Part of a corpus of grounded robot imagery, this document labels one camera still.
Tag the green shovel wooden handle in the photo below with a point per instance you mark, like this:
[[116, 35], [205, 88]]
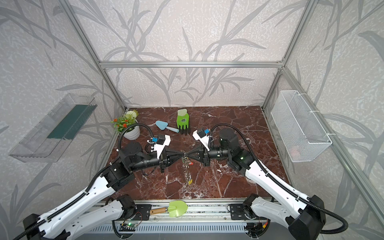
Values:
[[175, 209]]

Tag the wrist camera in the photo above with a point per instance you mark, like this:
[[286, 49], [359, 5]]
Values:
[[202, 135], [158, 144]]

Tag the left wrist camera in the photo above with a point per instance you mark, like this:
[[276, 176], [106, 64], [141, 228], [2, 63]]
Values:
[[158, 144]]

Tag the potted flower plant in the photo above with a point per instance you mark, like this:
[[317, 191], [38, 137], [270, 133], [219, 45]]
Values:
[[127, 119]]

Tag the light blue trowel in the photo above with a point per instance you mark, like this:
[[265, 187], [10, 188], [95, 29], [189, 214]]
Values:
[[164, 125]]

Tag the left circuit board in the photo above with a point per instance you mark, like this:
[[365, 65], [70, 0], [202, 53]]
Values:
[[128, 227]]

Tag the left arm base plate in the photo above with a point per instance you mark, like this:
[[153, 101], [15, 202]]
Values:
[[140, 212]]

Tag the clear acrylic wall shelf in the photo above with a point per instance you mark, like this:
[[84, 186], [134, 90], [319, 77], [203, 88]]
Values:
[[50, 138]]

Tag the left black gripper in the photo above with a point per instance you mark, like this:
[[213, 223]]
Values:
[[163, 160]]

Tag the white wire basket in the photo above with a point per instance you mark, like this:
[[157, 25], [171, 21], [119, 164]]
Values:
[[302, 133]]

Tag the green work glove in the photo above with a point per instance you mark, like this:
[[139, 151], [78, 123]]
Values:
[[183, 121]]

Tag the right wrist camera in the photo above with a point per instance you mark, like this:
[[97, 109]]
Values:
[[202, 135]]

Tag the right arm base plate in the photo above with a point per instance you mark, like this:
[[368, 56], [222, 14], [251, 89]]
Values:
[[238, 213]]

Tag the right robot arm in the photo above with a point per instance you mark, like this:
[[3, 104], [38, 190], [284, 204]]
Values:
[[305, 217]]

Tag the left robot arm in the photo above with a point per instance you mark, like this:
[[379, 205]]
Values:
[[71, 219]]

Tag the right wiring bundle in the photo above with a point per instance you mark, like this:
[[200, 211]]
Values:
[[258, 226]]

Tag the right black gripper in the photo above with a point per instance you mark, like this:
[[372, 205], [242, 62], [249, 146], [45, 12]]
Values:
[[205, 155]]

